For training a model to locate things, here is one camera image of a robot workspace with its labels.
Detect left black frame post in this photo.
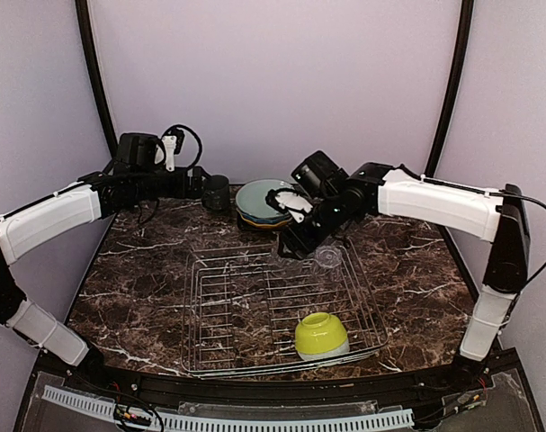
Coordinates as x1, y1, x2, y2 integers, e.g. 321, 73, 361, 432
74, 0, 118, 158

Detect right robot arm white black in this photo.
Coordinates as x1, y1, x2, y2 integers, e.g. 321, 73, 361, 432
265, 150, 546, 363

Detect blue dotted plate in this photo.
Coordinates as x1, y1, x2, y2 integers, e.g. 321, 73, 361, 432
237, 211, 290, 223

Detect yellow dotted plate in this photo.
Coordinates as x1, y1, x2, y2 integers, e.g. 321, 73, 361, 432
239, 218, 289, 230

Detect grey mug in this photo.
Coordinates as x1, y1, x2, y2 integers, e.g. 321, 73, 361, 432
201, 175, 230, 212

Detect lime green bowl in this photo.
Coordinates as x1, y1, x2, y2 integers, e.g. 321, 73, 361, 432
294, 312, 350, 361

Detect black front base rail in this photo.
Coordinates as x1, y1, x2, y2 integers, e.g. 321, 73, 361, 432
33, 350, 525, 424

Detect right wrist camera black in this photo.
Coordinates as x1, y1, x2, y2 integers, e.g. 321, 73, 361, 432
265, 188, 313, 223

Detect wire dish rack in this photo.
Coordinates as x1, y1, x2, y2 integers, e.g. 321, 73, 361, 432
181, 239, 389, 378

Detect white slotted cable duct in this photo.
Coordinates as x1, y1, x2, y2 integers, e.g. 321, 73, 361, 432
41, 385, 415, 431

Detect black frame post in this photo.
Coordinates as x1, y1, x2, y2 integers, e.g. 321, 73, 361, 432
425, 0, 475, 176
74, 0, 118, 158

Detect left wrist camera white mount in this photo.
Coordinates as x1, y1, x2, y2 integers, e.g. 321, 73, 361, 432
161, 124, 203, 172

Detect light green flower plate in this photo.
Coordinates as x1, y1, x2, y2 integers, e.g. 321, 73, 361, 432
236, 179, 294, 220

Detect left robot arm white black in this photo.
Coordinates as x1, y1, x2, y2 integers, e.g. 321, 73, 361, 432
0, 124, 209, 367

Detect right black frame post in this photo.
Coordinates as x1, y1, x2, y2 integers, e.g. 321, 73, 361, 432
425, 0, 475, 176

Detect clear glass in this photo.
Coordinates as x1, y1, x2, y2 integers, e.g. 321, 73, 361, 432
269, 251, 304, 280
311, 246, 342, 274

